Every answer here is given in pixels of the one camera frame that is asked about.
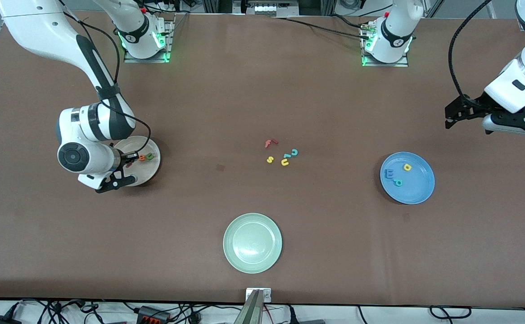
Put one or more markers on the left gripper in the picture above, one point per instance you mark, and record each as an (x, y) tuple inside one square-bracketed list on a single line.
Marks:
[(475, 107)]

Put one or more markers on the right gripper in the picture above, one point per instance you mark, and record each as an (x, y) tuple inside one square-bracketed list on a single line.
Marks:
[(125, 158)]

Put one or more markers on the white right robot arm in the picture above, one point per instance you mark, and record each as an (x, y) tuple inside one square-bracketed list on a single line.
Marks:
[(42, 27)]

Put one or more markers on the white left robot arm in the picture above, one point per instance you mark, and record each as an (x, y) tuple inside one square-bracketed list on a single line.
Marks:
[(393, 36)]

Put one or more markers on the beige brown plate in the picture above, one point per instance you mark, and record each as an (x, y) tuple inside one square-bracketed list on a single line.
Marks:
[(150, 170)]

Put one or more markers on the blue plate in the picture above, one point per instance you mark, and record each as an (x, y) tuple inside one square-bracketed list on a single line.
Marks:
[(413, 184)]

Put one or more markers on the red foam letter f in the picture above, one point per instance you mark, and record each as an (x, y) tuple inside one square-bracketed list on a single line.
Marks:
[(269, 143)]

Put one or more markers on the pale green plate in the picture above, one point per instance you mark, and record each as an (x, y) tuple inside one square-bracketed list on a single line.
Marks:
[(252, 243)]

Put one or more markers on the black power strip red switches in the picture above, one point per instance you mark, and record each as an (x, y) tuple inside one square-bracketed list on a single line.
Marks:
[(154, 315)]

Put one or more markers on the aluminium extrusion pole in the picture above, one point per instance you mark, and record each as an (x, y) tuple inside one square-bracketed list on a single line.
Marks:
[(250, 310)]

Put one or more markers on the black power adapter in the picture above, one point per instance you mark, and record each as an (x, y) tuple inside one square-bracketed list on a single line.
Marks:
[(3, 320)]

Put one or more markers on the white power strip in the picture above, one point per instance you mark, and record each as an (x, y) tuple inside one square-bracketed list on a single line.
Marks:
[(271, 9)]

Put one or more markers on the black plug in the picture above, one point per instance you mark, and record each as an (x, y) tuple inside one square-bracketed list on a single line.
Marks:
[(291, 315)]

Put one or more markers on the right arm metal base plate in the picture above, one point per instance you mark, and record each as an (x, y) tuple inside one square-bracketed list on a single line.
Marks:
[(145, 60)]

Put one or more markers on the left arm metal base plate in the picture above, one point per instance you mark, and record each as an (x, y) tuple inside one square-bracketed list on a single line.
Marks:
[(384, 64)]

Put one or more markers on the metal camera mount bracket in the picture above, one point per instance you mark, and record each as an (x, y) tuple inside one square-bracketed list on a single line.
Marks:
[(266, 294)]

